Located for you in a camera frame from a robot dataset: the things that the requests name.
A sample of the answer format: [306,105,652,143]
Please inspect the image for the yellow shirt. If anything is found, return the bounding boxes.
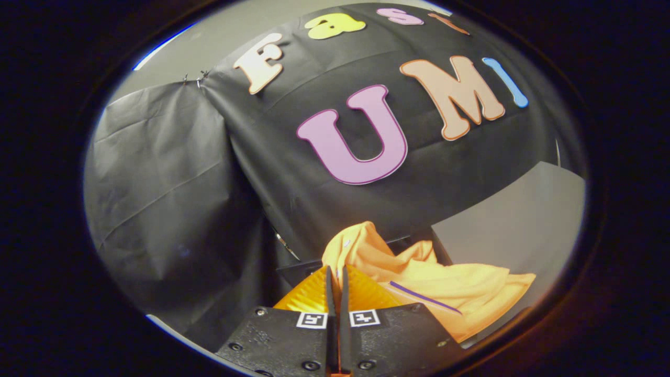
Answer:
[322,221,537,343]

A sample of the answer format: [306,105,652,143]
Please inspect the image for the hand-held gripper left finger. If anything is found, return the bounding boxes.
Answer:
[216,265,338,376]

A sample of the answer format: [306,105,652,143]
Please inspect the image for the black backdrop cloth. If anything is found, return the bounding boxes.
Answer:
[84,3,576,351]

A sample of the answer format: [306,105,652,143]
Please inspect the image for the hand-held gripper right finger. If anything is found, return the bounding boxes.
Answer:
[338,264,466,376]

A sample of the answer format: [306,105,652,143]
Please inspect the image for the white and grey cabinet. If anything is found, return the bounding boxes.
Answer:
[430,161,587,343]

